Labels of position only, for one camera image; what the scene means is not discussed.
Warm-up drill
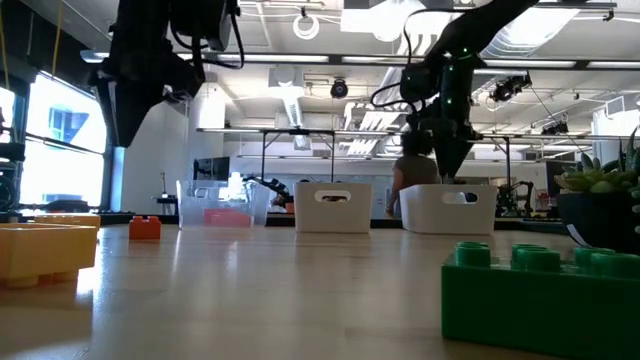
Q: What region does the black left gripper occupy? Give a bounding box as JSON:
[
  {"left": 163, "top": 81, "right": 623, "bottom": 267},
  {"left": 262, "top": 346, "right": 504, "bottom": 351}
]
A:
[{"left": 94, "top": 0, "right": 206, "bottom": 148}]

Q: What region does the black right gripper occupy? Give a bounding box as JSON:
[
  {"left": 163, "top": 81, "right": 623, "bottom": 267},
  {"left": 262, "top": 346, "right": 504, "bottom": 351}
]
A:
[{"left": 408, "top": 55, "right": 484, "bottom": 183}]

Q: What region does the red toy brick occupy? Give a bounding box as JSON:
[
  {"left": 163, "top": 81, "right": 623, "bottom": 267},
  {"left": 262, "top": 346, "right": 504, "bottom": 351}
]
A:
[
  {"left": 128, "top": 215, "right": 163, "bottom": 241},
  {"left": 203, "top": 208, "right": 253, "bottom": 229}
]

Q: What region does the orange toy brick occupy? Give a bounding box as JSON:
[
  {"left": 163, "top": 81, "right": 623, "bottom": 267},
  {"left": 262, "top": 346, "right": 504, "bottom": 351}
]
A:
[
  {"left": 0, "top": 223, "right": 99, "bottom": 290},
  {"left": 33, "top": 213, "right": 102, "bottom": 229}
]

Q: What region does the green toy brick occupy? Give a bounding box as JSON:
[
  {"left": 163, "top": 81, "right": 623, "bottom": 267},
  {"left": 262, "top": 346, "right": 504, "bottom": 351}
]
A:
[{"left": 441, "top": 241, "right": 640, "bottom": 360}]

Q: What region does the person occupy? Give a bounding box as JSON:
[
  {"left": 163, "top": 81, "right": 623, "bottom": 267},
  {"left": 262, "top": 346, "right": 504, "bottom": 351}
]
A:
[{"left": 387, "top": 130, "right": 444, "bottom": 219}]

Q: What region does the white plastic bin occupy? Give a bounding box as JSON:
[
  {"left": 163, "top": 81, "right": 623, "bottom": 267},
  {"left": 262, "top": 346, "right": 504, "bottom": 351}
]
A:
[
  {"left": 399, "top": 183, "right": 499, "bottom": 236},
  {"left": 293, "top": 181, "right": 374, "bottom": 234}
]

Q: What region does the black stage light cluster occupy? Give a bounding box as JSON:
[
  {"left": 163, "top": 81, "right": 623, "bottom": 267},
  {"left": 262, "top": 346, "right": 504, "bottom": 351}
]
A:
[{"left": 489, "top": 74, "right": 534, "bottom": 104}]

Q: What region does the large bright window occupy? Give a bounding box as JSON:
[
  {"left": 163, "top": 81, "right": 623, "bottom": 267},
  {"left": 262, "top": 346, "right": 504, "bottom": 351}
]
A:
[{"left": 0, "top": 72, "right": 109, "bottom": 211}]

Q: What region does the black monitor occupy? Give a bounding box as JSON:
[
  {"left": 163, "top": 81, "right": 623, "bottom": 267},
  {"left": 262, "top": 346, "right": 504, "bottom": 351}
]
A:
[{"left": 193, "top": 156, "right": 232, "bottom": 182}]

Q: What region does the ceiling light strip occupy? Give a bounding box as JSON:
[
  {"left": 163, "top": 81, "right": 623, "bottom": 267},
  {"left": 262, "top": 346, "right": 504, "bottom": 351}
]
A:
[
  {"left": 482, "top": 58, "right": 579, "bottom": 69},
  {"left": 177, "top": 52, "right": 331, "bottom": 65}
]

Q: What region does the clear plastic bin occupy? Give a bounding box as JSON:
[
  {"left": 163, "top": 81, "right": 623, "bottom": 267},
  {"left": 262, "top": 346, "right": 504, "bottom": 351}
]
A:
[{"left": 175, "top": 178, "right": 271, "bottom": 230}]

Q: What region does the black round ceiling device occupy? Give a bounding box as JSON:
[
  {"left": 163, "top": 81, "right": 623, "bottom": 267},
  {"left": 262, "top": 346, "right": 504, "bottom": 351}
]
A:
[{"left": 329, "top": 78, "right": 350, "bottom": 100}]

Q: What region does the potted succulent plant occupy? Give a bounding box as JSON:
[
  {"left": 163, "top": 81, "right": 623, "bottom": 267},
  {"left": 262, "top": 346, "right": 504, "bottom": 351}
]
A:
[{"left": 553, "top": 127, "right": 640, "bottom": 254}]

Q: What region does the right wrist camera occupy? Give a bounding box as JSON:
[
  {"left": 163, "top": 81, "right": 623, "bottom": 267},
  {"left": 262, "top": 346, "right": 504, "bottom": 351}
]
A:
[{"left": 399, "top": 64, "right": 442, "bottom": 104}]

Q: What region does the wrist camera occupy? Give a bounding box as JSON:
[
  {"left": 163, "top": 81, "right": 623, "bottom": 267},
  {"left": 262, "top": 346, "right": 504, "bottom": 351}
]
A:
[
  {"left": 169, "top": 0, "right": 239, "bottom": 52},
  {"left": 399, "top": 64, "right": 442, "bottom": 104}
]

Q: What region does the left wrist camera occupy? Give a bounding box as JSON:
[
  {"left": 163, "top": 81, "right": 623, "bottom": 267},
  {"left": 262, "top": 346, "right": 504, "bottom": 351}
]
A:
[{"left": 169, "top": 0, "right": 239, "bottom": 52}]

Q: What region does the black background table frame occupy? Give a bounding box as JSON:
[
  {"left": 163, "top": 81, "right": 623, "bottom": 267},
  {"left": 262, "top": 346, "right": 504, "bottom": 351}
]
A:
[{"left": 259, "top": 128, "right": 337, "bottom": 184}]

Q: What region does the white ceiling duct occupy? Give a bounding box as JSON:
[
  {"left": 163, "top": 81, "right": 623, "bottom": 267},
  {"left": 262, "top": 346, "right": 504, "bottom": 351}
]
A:
[{"left": 267, "top": 64, "right": 307, "bottom": 129}]

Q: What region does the white coiled cable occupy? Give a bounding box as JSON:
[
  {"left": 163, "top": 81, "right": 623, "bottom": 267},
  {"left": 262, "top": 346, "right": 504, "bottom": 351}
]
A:
[{"left": 292, "top": 13, "right": 321, "bottom": 41}]

